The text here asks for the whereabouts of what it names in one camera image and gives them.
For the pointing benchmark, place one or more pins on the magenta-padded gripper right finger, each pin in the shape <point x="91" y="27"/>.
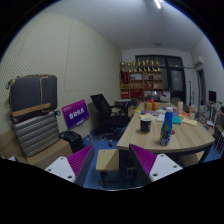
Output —
<point x="163" y="166"/>

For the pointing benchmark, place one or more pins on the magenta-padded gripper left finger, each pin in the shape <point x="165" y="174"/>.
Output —
<point x="60" y="166"/>

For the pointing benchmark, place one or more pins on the blue drink bottle white cap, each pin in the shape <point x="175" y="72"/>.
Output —
<point x="166" y="125"/>

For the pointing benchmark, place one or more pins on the flat round red coaster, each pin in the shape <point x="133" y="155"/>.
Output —
<point x="173" y="132"/>

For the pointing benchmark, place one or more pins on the black mug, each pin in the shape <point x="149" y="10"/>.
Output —
<point x="145" y="125"/>

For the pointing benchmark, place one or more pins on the wooden stool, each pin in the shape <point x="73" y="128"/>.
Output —
<point x="107" y="159"/>

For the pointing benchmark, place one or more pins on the white book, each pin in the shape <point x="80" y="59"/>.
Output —
<point x="161" y="117"/>

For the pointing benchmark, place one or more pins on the cream book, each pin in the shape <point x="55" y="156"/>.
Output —
<point x="189" y="122"/>

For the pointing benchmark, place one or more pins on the pale yellow notepad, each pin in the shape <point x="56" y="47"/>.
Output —
<point x="148" y="116"/>

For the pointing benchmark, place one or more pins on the purple sign board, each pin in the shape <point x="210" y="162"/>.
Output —
<point x="76" y="114"/>

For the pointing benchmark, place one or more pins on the yellow gift box red ribbon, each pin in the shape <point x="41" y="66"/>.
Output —
<point x="151" y="106"/>

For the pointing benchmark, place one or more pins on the small orange standing box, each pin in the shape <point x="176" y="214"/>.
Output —
<point x="180" y="106"/>

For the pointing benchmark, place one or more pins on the pink flowers in white pot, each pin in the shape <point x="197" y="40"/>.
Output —
<point x="192" y="110"/>

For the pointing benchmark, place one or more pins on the black office chair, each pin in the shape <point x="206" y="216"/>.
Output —
<point x="103" y="110"/>

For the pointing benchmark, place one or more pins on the small side table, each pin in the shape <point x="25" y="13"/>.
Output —
<point x="124" y="101"/>

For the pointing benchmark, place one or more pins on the wooden shelf unit with trophies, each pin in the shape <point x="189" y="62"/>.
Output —
<point x="141" y="83"/>

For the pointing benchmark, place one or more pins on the black monitor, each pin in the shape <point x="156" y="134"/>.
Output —
<point x="212" y="96"/>

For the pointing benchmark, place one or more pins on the dark framed glass door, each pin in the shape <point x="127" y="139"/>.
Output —
<point x="175" y="76"/>

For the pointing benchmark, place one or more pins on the white air conditioner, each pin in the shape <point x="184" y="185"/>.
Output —
<point x="198" y="61"/>

